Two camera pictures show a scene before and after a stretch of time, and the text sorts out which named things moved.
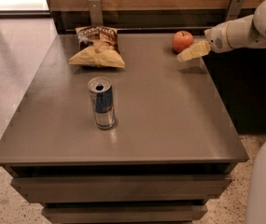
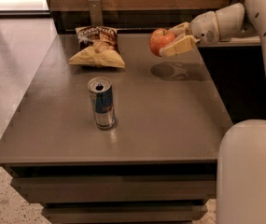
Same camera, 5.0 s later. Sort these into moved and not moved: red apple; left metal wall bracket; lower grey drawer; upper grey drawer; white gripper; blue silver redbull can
Moved: red apple; white gripper
Not moved: lower grey drawer; blue silver redbull can; left metal wall bracket; upper grey drawer
